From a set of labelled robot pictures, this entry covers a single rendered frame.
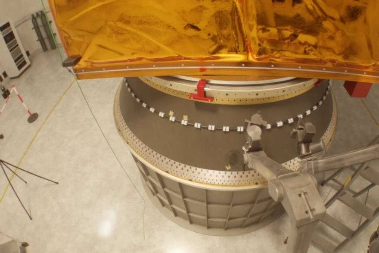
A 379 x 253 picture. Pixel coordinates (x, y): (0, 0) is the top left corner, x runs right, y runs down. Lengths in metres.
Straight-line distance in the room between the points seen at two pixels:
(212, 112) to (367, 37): 0.95
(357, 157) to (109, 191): 2.66
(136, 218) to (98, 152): 1.26
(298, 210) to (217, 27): 0.77
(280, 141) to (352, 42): 0.70
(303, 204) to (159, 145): 1.07
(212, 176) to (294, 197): 0.88
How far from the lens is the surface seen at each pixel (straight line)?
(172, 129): 1.26
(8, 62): 7.98
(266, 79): 1.10
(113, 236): 2.62
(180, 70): 1.10
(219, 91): 1.05
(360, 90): 1.53
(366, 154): 0.88
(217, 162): 1.26
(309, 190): 0.50
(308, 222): 0.49
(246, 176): 1.31
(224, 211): 1.85
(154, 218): 2.53
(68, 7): 1.14
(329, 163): 0.90
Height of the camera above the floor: 2.35
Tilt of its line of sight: 43 degrees down
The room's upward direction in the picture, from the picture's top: 6 degrees counter-clockwise
